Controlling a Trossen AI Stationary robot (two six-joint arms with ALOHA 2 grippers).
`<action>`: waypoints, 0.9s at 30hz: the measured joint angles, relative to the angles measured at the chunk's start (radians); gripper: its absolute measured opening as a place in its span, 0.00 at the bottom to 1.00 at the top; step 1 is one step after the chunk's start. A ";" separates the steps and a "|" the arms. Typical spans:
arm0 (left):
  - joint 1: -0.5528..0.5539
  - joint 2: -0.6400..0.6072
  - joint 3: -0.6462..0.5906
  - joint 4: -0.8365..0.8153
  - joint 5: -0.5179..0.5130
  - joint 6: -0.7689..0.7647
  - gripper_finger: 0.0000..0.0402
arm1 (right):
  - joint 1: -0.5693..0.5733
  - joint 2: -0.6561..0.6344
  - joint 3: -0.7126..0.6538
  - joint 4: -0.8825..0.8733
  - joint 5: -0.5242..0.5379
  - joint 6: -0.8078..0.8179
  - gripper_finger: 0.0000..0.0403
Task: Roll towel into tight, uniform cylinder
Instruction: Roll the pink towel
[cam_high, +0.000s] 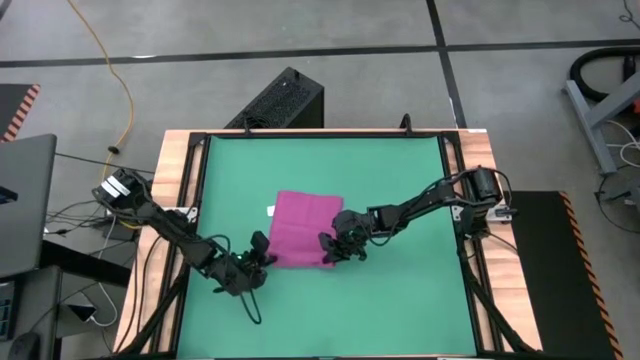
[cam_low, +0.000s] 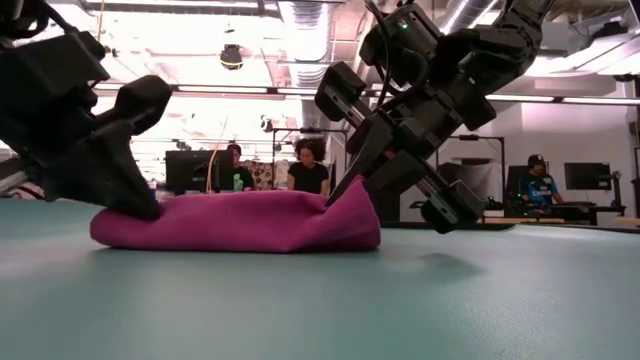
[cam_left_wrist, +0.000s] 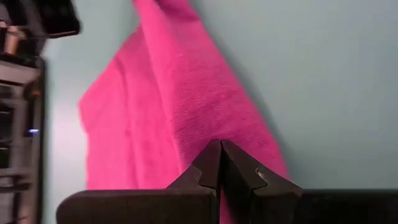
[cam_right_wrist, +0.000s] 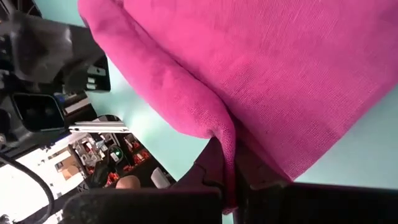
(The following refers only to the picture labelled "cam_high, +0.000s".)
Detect thin black floor cable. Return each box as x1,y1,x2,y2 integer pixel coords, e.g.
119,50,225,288
618,0,640,25

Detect green table mat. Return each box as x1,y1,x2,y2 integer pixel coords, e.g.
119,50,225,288
175,135,477,357

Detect grey metal stand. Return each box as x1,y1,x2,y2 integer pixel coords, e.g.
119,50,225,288
562,69,640,175

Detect pink towel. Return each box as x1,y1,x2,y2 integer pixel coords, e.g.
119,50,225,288
266,190,345,270

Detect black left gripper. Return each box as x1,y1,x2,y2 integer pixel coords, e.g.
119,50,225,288
207,252,279,297

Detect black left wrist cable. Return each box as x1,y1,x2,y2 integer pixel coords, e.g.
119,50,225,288
238,287,264,326

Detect smartphone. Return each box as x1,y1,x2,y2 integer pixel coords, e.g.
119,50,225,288
67,301,99,325

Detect thick yellow cable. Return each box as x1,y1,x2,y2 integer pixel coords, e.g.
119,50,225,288
66,0,136,211

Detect thick black hose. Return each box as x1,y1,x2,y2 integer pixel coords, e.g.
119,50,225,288
569,46,640,104

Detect black computer mouse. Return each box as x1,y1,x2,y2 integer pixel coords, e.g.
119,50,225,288
7,331,42,360

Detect blue keypad device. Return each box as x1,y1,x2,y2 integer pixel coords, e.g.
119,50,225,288
0,280,17,342

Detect black hazard-striped floor mat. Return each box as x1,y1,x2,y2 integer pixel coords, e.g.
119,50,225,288
503,189,625,360
0,83,41,144

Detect black metal rig frame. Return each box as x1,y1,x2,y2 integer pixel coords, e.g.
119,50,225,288
117,130,534,360

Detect black floor cable bundle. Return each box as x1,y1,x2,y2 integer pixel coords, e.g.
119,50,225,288
594,164,640,234

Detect grey laptop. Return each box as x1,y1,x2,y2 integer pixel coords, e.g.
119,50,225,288
0,133,58,280

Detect tangled black cables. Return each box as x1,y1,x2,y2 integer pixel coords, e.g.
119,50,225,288
43,197,151,261

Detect thin black rod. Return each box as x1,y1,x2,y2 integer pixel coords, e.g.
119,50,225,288
54,151,156,175

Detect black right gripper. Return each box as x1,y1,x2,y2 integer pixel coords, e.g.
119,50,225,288
318,208,374,265

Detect white charging cable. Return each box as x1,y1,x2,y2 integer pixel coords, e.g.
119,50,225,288
89,279,120,329

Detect black computer tower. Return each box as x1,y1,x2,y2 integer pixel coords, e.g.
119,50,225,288
224,66,325,130

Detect white floor cable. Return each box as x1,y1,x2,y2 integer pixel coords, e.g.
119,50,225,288
604,119,640,169

